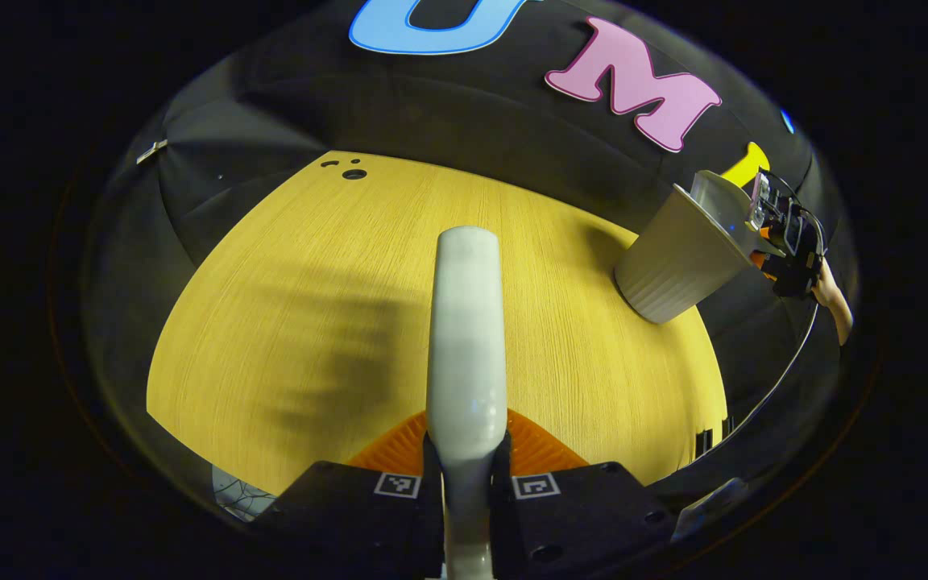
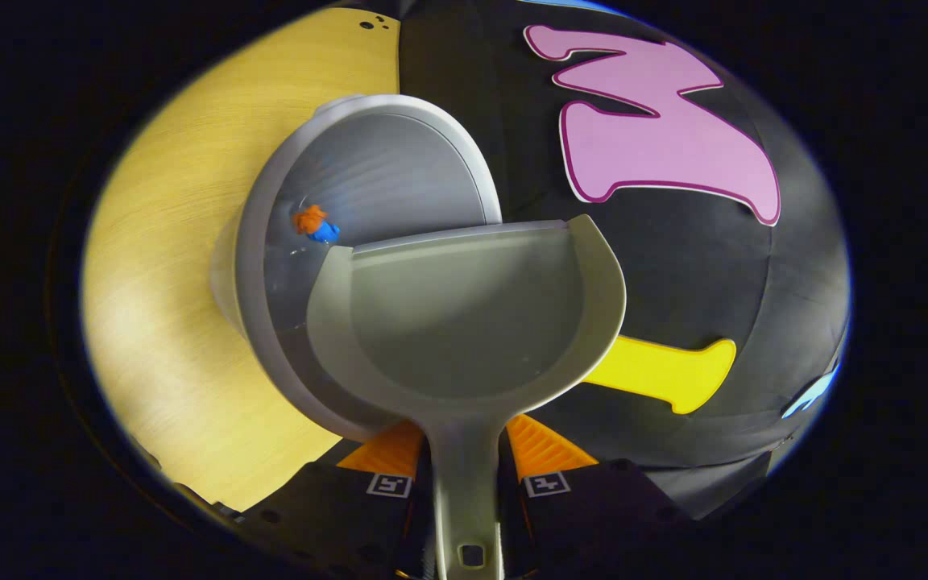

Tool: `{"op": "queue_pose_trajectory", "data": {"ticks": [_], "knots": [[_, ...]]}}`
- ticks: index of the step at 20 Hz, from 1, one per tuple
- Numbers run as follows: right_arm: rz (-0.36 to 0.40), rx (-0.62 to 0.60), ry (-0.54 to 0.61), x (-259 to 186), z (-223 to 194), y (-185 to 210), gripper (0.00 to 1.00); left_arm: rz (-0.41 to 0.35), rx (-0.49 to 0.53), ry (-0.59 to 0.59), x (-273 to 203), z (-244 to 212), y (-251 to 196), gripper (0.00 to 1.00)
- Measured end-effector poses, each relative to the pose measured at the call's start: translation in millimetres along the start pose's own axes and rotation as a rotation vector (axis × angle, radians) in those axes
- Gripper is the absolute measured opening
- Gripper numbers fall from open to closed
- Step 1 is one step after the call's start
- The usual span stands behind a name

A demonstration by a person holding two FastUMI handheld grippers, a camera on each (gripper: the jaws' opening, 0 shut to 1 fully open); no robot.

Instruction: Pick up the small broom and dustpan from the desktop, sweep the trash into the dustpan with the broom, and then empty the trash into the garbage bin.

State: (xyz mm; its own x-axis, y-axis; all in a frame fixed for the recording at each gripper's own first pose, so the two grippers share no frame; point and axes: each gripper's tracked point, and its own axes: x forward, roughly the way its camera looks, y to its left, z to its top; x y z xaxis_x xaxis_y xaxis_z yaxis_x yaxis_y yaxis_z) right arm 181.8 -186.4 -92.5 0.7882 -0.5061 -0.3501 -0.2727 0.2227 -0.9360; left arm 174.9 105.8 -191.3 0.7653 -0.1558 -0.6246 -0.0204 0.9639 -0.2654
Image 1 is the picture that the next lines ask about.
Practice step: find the white cloth clip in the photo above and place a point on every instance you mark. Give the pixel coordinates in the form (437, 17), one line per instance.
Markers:
(151, 151)

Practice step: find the white ribbed garbage bin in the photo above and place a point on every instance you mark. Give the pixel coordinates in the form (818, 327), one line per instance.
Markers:
(673, 266)

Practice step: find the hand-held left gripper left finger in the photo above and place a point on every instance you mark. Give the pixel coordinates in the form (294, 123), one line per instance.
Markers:
(367, 524)

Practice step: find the grey metal part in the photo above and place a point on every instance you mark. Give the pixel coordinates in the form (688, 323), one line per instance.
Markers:
(706, 507)

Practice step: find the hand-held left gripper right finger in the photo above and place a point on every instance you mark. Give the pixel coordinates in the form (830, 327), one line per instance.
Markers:
(585, 524)

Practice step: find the wooden desktop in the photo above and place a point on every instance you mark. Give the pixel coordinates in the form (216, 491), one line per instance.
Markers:
(311, 242)

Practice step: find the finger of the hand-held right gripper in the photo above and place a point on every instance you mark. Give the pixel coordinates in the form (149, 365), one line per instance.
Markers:
(760, 260)

